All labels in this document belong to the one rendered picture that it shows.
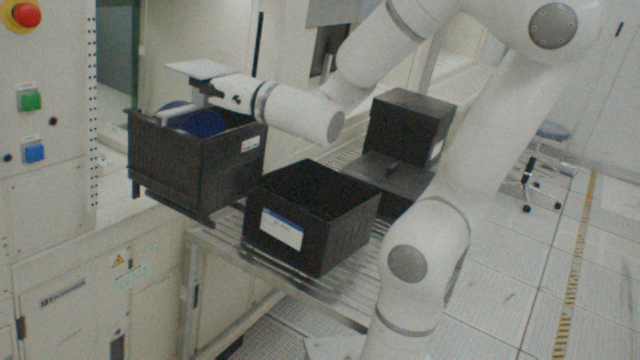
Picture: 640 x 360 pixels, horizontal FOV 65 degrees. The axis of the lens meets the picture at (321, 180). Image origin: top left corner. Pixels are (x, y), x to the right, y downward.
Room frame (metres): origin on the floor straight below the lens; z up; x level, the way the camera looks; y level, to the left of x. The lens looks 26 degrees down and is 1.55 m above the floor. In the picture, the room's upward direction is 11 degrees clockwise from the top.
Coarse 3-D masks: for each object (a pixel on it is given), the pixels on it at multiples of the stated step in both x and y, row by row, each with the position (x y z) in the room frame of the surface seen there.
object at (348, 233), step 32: (256, 192) 1.19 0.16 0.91; (288, 192) 1.38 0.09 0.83; (320, 192) 1.40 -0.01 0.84; (352, 192) 1.35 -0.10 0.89; (256, 224) 1.18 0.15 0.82; (288, 224) 1.13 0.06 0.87; (320, 224) 1.08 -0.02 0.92; (352, 224) 1.18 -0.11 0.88; (288, 256) 1.12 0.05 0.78; (320, 256) 1.07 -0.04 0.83
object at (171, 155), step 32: (192, 64) 1.01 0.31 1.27; (192, 96) 1.00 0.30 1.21; (128, 128) 0.95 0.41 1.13; (160, 128) 0.90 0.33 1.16; (256, 128) 1.01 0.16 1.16; (128, 160) 0.95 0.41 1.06; (160, 160) 0.91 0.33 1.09; (192, 160) 0.87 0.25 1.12; (224, 160) 0.93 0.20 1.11; (256, 160) 1.03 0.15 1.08; (160, 192) 0.91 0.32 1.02; (192, 192) 0.87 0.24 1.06; (224, 192) 0.93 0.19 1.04
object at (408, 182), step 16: (368, 160) 1.69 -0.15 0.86; (384, 160) 1.72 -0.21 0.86; (400, 160) 1.75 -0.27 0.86; (352, 176) 1.53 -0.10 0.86; (368, 176) 1.55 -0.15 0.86; (384, 176) 1.58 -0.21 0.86; (400, 176) 1.60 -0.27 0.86; (416, 176) 1.63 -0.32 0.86; (432, 176) 1.66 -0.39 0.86; (384, 192) 1.48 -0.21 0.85; (400, 192) 1.48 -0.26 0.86; (416, 192) 1.50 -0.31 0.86; (384, 208) 1.47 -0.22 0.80; (400, 208) 1.45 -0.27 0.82
